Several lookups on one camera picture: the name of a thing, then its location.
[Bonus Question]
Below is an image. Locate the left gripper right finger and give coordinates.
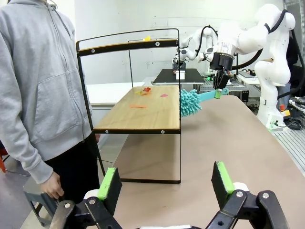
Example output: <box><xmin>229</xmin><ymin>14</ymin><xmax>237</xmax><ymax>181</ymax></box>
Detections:
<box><xmin>207</xmin><ymin>161</ymin><xmax>290</xmax><ymax>229</ymax></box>

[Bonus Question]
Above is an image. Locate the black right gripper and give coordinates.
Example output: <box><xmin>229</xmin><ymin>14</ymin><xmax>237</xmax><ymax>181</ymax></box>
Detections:
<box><xmin>209</xmin><ymin>52</ymin><xmax>233</xmax><ymax>99</ymax></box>

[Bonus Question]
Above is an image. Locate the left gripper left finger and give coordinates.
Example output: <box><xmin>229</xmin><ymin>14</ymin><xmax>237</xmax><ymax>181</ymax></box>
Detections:
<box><xmin>50</xmin><ymin>167</ymin><xmax>124</xmax><ymax>229</ymax></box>

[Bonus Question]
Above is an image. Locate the teal chenille duster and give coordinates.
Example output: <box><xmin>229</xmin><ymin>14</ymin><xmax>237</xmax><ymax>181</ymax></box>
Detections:
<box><xmin>179</xmin><ymin>88</ymin><xmax>230</xmax><ymax>118</ymax></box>

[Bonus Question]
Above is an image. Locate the person's right forearm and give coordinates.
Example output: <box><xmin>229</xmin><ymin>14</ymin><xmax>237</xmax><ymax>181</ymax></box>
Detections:
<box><xmin>0</xmin><ymin>90</ymin><xmax>54</xmax><ymax>185</ymax></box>

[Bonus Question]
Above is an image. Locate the person's right hand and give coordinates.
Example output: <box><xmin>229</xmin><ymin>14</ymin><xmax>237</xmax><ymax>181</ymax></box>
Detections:
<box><xmin>40</xmin><ymin>170</ymin><xmax>65</xmax><ymax>199</ymax></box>

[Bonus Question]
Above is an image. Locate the cluttered white workbench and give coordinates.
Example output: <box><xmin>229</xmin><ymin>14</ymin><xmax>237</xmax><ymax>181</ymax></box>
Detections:
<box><xmin>234</xmin><ymin>68</ymin><xmax>262</xmax><ymax>93</ymax></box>

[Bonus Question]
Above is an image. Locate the black background table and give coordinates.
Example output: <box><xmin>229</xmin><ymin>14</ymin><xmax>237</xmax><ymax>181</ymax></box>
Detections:
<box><xmin>152</xmin><ymin>68</ymin><xmax>206</xmax><ymax>84</ymax></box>

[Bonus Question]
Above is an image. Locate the red emergency stop button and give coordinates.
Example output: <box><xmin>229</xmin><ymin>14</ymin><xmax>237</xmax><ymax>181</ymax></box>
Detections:
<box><xmin>279</xmin><ymin>104</ymin><xmax>291</xmax><ymax>117</ymax></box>

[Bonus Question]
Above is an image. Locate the grey stool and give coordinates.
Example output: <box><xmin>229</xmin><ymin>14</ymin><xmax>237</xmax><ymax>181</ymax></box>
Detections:
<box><xmin>23</xmin><ymin>175</ymin><xmax>63</xmax><ymax>227</ymax></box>

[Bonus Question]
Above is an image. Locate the white table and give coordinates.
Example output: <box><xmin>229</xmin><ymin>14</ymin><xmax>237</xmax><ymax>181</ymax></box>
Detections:
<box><xmin>85</xmin><ymin>82</ymin><xmax>146</xmax><ymax>117</ymax></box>

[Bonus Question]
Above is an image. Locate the person in grey hoodie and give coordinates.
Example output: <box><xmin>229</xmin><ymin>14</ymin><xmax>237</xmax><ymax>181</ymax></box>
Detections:
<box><xmin>0</xmin><ymin>0</ymin><xmax>101</xmax><ymax>206</ymax></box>

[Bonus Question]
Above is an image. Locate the black frame wooden shelf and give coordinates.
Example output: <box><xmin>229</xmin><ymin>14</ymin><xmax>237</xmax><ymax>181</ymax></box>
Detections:
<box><xmin>75</xmin><ymin>28</ymin><xmax>182</xmax><ymax>185</ymax></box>

